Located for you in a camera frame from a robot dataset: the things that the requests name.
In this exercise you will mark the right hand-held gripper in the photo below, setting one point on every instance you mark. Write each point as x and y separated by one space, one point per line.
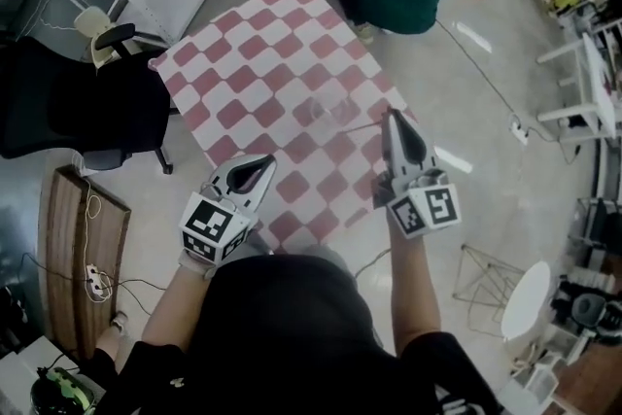
403 160

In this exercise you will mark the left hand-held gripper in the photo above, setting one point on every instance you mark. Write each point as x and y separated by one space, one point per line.
228 209

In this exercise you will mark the clear cup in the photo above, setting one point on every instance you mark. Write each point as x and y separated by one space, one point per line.
330 114

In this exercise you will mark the person's right forearm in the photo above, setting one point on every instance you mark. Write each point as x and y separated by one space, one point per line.
413 287

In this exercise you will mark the person's left forearm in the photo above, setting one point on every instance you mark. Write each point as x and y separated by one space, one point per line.
175 306

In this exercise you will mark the white power strip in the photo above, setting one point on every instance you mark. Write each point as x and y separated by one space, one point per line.
94 282
519 128

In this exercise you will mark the person's black shirt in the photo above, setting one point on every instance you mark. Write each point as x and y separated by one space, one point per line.
282 335

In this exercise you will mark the red white checkered tablecloth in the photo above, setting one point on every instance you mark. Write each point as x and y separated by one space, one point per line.
272 78

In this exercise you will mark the brown wooden board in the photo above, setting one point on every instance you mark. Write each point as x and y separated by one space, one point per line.
65 257

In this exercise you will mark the person's left leg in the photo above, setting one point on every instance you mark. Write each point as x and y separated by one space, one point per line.
109 345

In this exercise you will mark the white round stool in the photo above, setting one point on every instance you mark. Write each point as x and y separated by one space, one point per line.
527 301

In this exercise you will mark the black office chair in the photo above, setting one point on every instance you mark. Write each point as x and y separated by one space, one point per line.
73 102

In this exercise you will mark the white table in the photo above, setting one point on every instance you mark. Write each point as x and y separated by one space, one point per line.
595 78

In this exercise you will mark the beige plastic chair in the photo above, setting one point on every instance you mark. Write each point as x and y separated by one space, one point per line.
97 34

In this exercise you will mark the green black helmet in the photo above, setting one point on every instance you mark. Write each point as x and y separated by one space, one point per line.
60 391

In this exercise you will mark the white box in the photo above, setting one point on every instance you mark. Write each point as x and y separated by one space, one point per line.
19 369

